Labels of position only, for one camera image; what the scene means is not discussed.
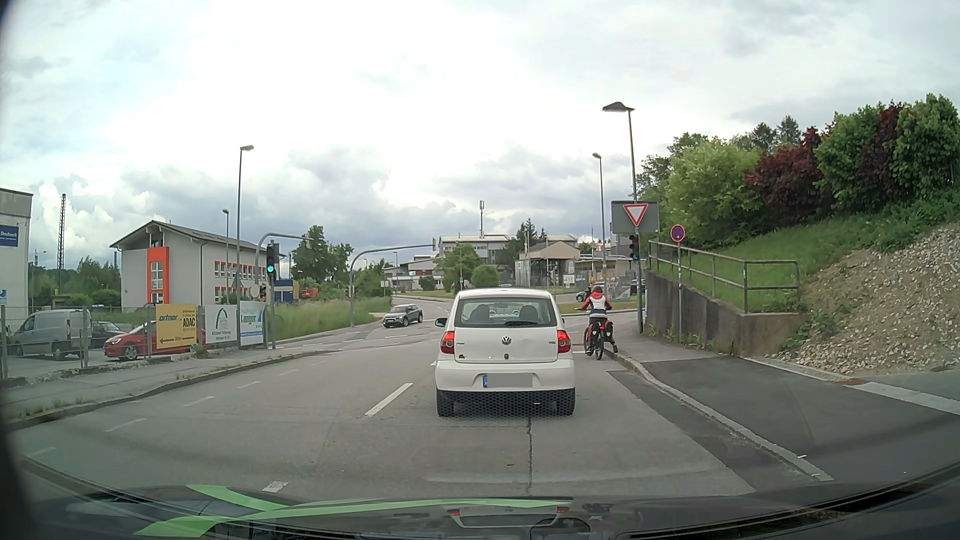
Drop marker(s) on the lattice pylon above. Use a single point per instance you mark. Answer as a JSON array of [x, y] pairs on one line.
[[61, 240]]

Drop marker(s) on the group of green trees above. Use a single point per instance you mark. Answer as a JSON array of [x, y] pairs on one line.
[[79, 283]]

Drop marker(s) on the grey building with orange stripe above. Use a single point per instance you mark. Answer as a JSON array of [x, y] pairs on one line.
[[187, 270]]

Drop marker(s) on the white hatchback car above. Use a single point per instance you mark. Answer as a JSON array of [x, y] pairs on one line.
[[505, 352]]

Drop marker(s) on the metal railing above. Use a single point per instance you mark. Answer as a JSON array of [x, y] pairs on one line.
[[720, 274]]

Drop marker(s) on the red car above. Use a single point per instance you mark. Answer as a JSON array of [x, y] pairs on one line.
[[129, 344]]

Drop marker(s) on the group of buildings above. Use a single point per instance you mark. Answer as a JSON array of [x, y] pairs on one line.
[[510, 262]]

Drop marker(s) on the white and blue billboard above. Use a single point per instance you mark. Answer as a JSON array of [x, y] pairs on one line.
[[251, 322]]

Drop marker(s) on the give way sign with traffic light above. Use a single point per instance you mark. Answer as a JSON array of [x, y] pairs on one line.
[[635, 217]]

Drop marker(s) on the white building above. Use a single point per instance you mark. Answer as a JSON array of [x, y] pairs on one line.
[[13, 255]]

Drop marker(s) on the person on bicycle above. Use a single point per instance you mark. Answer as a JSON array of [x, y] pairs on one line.
[[598, 319]]

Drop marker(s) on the grass bank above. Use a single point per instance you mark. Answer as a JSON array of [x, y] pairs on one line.
[[795, 251]]

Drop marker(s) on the yellow billboard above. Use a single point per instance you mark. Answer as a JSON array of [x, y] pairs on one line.
[[175, 325]]

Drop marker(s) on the car's own bonnet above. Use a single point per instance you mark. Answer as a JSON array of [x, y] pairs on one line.
[[480, 517]]

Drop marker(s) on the gravel bank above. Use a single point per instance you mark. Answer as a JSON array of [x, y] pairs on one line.
[[885, 307]]

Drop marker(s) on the row of bushes and trees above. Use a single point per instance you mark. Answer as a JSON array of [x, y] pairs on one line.
[[825, 165]]

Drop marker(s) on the no parking sign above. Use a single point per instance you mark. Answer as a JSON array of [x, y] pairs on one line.
[[678, 234]]

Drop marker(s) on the grey asphalt road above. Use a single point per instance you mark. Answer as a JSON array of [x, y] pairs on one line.
[[330, 435]]

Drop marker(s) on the grey pavement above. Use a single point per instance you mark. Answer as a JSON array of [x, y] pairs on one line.
[[112, 379]]

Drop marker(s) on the grey van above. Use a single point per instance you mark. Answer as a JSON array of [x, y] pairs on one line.
[[46, 332]]

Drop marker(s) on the green tree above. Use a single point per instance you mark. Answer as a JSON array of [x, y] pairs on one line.
[[321, 259]]

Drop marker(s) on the concrete retaining wall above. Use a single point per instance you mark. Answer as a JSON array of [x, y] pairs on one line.
[[705, 319]]

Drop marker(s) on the dark grey car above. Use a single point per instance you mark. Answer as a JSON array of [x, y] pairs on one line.
[[403, 316]]

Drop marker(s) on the dark asphalt pavement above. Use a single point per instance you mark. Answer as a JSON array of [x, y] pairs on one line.
[[810, 420]]

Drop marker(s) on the tall lamp post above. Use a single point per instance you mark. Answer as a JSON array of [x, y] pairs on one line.
[[239, 225], [631, 150], [601, 210]]

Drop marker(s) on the tall grass verge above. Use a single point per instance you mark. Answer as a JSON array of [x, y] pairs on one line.
[[322, 313]]

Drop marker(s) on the round green bush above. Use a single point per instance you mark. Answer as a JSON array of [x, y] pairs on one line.
[[484, 277]]

